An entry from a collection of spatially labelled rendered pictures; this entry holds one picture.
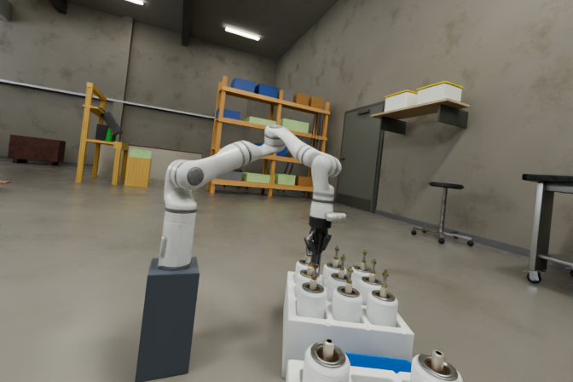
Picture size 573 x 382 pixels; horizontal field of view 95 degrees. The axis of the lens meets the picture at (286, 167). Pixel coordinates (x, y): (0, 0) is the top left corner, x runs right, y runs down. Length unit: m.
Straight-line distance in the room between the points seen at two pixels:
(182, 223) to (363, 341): 0.66
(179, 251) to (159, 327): 0.21
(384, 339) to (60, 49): 11.92
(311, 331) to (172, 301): 0.42
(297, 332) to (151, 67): 11.06
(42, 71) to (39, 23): 1.52
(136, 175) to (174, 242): 4.92
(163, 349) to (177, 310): 0.11
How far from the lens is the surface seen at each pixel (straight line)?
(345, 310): 0.97
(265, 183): 5.89
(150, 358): 0.99
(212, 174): 0.87
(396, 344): 1.03
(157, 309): 0.92
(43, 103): 11.85
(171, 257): 0.89
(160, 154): 7.65
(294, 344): 0.97
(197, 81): 11.44
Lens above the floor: 0.63
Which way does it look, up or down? 1 degrees up
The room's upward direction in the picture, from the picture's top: 6 degrees clockwise
